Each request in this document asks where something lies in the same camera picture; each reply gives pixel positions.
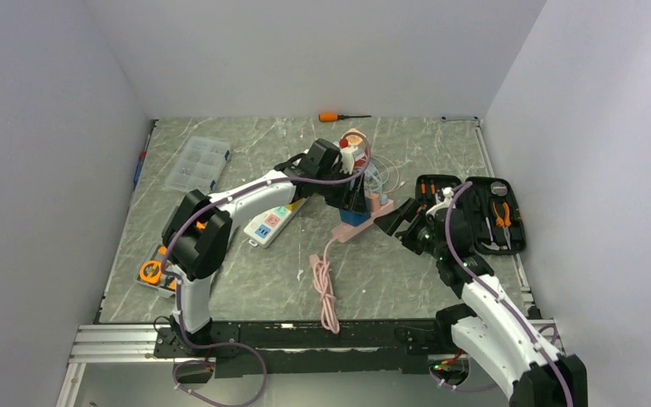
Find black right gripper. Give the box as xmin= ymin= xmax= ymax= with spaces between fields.
xmin=374 ymin=198 xmax=446 ymax=260

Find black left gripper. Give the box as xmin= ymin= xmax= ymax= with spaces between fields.
xmin=315 ymin=166 xmax=369 ymax=215

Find blue cube charger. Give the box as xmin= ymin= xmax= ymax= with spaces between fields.
xmin=339 ymin=209 xmax=370 ymax=227

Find pink power strip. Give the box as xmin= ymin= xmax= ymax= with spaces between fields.
xmin=331 ymin=199 xmax=394 ymax=243

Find white power strip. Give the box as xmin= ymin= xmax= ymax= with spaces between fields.
xmin=242 ymin=198 xmax=308 ymax=248

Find pink cable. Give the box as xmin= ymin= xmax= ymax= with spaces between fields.
xmin=309 ymin=236 xmax=342 ymax=335

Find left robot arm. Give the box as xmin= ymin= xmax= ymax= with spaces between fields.
xmin=162 ymin=138 xmax=368 ymax=356

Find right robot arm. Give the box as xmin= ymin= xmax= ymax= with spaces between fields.
xmin=375 ymin=187 xmax=588 ymax=406

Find small pink plug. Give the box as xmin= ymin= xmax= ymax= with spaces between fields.
xmin=366 ymin=193 xmax=387 ymax=211

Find peach cube charger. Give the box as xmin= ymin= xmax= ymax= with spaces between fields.
xmin=340 ymin=128 xmax=366 ymax=147

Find orange screwdriver at back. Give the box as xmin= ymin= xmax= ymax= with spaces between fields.
xmin=318 ymin=113 xmax=371 ymax=123

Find black open tool case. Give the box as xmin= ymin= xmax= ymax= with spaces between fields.
xmin=415 ymin=175 xmax=526 ymax=255

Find long nose orange pliers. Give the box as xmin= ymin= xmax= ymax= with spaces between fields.
xmin=492 ymin=201 xmax=512 ymax=249

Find clear plastic screw organizer box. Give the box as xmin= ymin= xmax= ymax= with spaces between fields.
xmin=164 ymin=137 xmax=231 ymax=193

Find blue red pen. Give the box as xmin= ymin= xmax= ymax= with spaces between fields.
xmin=132 ymin=135 xmax=151 ymax=187

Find grey open tool case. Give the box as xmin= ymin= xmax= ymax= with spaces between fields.
xmin=134 ymin=205 xmax=214 ymax=298

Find orange tape measure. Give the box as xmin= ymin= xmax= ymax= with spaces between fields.
xmin=138 ymin=259 xmax=162 ymax=286

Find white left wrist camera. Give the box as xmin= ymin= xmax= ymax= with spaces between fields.
xmin=338 ymin=135 xmax=367 ymax=175

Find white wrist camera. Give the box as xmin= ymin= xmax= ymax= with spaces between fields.
xmin=338 ymin=135 xmax=367 ymax=175
xmin=426 ymin=187 xmax=454 ymax=216

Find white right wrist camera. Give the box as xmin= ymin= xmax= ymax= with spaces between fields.
xmin=426 ymin=187 xmax=454 ymax=216

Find light blue coiled cable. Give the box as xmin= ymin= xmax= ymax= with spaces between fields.
xmin=364 ymin=168 xmax=386 ymax=195

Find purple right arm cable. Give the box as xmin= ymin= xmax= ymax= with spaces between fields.
xmin=429 ymin=181 xmax=576 ymax=407

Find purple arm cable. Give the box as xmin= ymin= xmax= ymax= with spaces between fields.
xmin=429 ymin=181 xmax=576 ymax=407
xmin=159 ymin=131 xmax=373 ymax=407

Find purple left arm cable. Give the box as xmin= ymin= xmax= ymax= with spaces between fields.
xmin=159 ymin=131 xmax=373 ymax=407

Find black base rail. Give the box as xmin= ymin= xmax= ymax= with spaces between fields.
xmin=153 ymin=319 xmax=464 ymax=378

